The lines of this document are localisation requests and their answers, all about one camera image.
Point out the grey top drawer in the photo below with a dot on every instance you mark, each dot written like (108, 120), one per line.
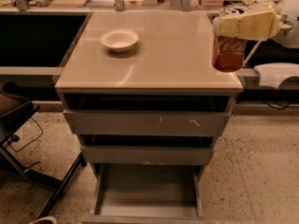
(146, 123)

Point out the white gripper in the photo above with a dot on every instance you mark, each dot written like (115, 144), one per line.
(290, 19)

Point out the grey open bottom drawer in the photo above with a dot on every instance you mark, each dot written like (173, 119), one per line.
(146, 194)

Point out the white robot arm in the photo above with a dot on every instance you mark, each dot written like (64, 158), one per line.
(288, 39)

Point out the white paper bowl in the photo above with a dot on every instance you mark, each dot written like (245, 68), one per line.
(119, 40)

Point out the white plastic cover part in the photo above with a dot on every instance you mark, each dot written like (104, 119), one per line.
(273, 74)

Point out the black white sneaker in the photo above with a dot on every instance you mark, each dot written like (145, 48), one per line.
(45, 220)

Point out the red coke can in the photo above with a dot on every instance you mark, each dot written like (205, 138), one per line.
(228, 52)

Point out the white stick with black tip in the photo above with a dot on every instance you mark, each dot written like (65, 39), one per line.
(252, 51)

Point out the grey drawer cabinet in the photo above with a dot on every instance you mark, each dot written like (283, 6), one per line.
(168, 69)

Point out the grey middle drawer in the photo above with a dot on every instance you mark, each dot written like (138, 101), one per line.
(147, 155)

